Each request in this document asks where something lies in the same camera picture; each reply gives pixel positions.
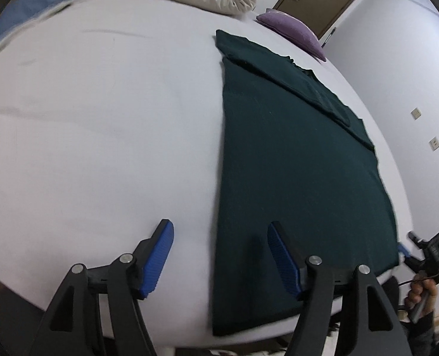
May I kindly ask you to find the person's right hand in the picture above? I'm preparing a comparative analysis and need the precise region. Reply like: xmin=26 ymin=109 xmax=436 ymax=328
xmin=405 ymin=278 xmax=438 ymax=317

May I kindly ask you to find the purple pillow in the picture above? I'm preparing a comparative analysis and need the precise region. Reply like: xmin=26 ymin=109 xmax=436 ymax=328
xmin=257 ymin=8 xmax=327 ymax=62

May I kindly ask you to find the person's right forearm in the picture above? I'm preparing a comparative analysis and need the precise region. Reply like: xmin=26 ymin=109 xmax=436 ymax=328
xmin=407 ymin=309 xmax=438 ymax=356

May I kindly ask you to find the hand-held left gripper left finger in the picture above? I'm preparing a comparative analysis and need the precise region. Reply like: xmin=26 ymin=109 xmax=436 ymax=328
xmin=27 ymin=220 xmax=175 ymax=356

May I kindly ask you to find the blue pillow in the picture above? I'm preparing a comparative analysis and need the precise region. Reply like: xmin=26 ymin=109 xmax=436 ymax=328
xmin=0 ymin=0 xmax=94 ymax=58

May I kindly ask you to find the thin stick beside door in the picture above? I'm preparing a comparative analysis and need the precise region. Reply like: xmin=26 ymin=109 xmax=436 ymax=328
xmin=321 ymin=28 xmax=337 ymax=49

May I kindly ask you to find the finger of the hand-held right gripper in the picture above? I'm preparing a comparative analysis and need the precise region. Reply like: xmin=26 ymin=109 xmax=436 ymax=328
xmin=397 ymin=244 xmax=424 ymax=266
xmin=408 ymin=231 xmax=430 ymax=250

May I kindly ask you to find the dark green knit sweater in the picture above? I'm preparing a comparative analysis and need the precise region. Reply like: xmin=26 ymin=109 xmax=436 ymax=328
xmin=210 ymin=30 xmax=400 ymax=338

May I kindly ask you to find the thin black cable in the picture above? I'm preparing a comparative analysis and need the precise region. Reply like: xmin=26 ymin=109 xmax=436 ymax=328
xmin=397 ymin=271 xmax=428 ymax=288

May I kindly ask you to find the brown door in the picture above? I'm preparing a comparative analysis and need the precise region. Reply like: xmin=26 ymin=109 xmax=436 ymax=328
xmin=272 ymin=0 xmax=366 ymax=39

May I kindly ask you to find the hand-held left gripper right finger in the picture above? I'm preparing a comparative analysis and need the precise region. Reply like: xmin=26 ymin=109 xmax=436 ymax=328
xmin=267 ymin=221 xmax=413 ymax=356

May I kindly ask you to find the bed with white sheet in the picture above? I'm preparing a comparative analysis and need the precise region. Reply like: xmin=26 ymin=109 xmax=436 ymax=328
xmin=0 ymin=0 xmax=415 ymax=349

